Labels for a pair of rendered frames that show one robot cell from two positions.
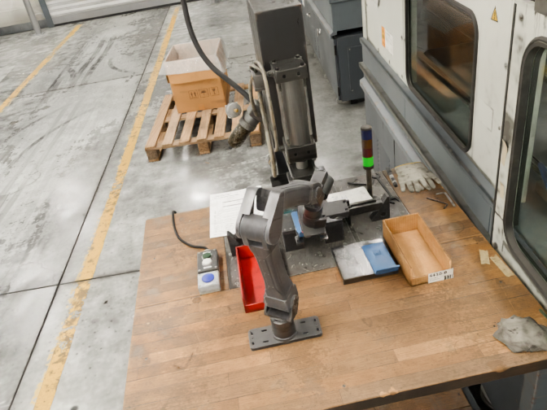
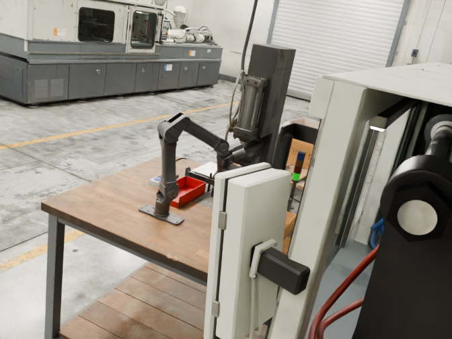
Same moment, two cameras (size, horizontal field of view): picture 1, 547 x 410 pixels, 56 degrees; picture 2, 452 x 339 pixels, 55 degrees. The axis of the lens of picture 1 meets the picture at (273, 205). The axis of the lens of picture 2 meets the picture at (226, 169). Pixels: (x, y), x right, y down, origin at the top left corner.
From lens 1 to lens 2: 101 cm
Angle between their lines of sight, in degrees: 26
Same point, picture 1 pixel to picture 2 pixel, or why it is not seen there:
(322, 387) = (146, 237)
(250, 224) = (163, 124)
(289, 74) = (250, 81)
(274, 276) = (164, 166)
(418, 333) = not seen: hidden behind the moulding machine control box
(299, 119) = (247, 111)
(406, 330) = not seen: hidden behind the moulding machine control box
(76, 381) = (89, 240)
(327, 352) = (168, 231)
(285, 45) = (262, 68)
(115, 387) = (103, 255)
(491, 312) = not seen: hidden behind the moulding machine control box
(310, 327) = (175, 219)
